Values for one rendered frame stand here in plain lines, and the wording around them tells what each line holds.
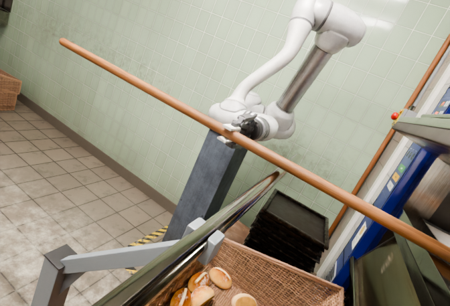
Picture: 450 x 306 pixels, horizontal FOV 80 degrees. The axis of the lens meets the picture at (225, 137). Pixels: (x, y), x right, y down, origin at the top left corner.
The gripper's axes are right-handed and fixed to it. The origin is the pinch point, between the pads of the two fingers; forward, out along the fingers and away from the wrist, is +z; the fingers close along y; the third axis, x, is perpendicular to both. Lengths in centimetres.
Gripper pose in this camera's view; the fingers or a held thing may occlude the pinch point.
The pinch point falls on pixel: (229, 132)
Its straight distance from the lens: 77.1
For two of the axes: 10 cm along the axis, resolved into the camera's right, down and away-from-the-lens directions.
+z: -4.3, 0.8, -9.0
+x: -8.1, -4.7, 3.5
